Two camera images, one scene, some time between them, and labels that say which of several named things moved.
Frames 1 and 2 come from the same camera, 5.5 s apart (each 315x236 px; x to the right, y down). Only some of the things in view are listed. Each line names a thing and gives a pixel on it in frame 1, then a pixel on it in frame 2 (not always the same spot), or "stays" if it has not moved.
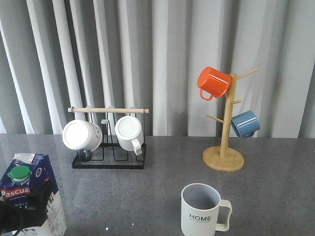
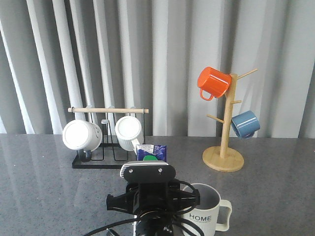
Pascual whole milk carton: (26, 170) to (151, 152)
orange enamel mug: (213, 83) stays
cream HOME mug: (203, 212) stays
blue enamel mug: (245, 124) stays
